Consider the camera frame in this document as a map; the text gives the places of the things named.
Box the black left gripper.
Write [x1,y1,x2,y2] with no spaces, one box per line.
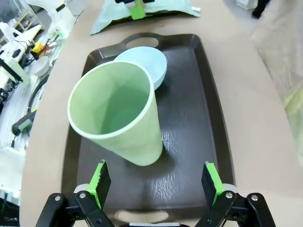
[114,0,156,20]

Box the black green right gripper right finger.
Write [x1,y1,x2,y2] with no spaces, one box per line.
[194,161,276,227]

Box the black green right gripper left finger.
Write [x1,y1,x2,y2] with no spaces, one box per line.
[35,160,115,227]

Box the teal cloth mat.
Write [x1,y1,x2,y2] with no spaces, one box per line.
[89,0,202,36]

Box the dark brown serving tray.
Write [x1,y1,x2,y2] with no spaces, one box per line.
[60,32,237,219]

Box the small pale round bowl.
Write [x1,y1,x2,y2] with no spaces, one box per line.
[113,46,168,91]

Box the tall pale plastic cup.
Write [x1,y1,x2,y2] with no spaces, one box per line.
[67,60,164,167]

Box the yellow connector block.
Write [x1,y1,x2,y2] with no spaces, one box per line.
[31,42,45,54]

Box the white cone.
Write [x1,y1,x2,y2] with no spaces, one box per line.
[20,24,45,44]

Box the white box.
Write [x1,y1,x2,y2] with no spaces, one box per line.
[235,0,258,10]

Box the white bowl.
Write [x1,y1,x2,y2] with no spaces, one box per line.
[31,55,50,77]

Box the person in dark trousers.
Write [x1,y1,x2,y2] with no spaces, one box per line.
[251,0,271,19]

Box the black green handle tool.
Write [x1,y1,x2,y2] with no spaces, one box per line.
[11,113,34,137]

